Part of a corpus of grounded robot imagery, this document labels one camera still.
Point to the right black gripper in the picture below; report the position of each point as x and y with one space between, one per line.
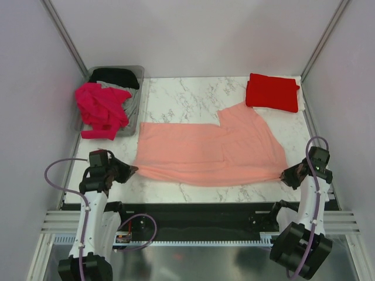
287 174

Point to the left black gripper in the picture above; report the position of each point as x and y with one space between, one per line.
126 170

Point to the magenta t shirt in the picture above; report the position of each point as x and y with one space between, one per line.
101 108

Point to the grey plastic bin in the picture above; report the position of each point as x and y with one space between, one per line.
130 129

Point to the salmon pink t shirt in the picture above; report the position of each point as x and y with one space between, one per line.
241 149

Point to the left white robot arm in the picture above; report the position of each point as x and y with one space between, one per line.
89 257

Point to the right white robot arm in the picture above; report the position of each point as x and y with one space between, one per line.
302 246

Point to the folded white t shirt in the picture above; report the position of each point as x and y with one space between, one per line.
301 99

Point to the grey t shirt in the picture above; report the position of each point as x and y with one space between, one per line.
130 105

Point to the folded red t shirt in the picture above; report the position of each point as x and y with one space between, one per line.
272 92

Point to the black t shirt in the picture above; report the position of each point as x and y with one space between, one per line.
118 76

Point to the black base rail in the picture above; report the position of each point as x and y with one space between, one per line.
197 221

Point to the white slotted cable duct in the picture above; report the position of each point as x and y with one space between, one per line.
122 240

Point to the right aluminium frame post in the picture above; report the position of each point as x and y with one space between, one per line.
329 29

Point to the aluminium frame post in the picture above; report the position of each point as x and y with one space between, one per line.
329 29
65 36

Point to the left aluminium frame post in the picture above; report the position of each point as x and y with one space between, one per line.
65 36

